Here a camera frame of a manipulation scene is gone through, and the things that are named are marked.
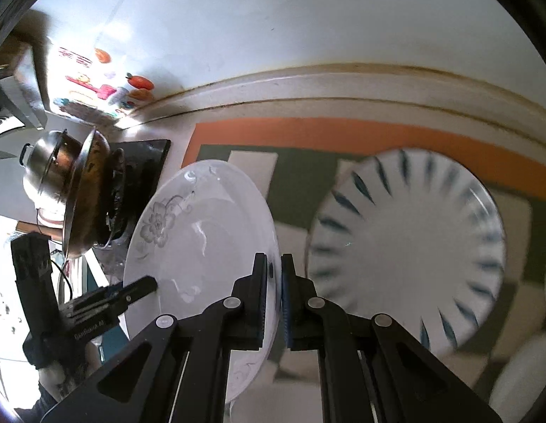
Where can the pink toy ornament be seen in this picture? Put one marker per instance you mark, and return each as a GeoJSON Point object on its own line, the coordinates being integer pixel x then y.
{"type": "Point", "coordinates": [103, 92]}

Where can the white bowl red flowers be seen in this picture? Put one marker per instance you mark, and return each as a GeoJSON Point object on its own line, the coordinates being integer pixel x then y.
{"type": "Point", "coordinates": [521, 381]}

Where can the red tomato decoration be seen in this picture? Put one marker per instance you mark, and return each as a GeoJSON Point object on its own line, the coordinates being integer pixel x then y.
{"type": "Point", "coordinates": [139, 82]}

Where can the white plate blue leaves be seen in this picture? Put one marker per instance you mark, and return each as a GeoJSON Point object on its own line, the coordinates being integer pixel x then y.
{"type": "Point", "coordinates": [413, 234]}

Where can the white plate grey flower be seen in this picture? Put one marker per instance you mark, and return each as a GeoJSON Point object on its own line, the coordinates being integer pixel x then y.
{"type": "Point", "coordinates": [198, 234]}

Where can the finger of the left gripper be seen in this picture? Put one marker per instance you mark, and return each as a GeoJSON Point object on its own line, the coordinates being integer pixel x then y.
{"type": "Point", "coordinates": [115, 297]}

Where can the black wok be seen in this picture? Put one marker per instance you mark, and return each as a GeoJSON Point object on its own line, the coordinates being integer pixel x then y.
{"type": "Point", "coordinates": [95, 196]}

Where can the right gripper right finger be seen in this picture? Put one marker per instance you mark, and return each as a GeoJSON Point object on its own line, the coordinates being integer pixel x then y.
{"type": "Point", "coordinates": [372, 370]}

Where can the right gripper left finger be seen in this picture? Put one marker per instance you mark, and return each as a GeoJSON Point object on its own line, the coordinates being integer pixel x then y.
{"type": "Point", "coordinates": [175, 370]}

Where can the stainless steel steamer pot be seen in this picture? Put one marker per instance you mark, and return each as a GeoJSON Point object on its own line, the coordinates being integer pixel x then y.
{"type": "Point", "coordinates": [48, 165]}

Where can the black gas stove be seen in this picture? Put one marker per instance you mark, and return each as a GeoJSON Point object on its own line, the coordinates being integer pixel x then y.
{"type": "Point", "coordinates": [144, 161]}

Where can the green white checkered cloth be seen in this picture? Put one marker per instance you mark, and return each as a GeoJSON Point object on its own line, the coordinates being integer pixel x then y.
{"type": "Point", "coordinates": [297, 161]}

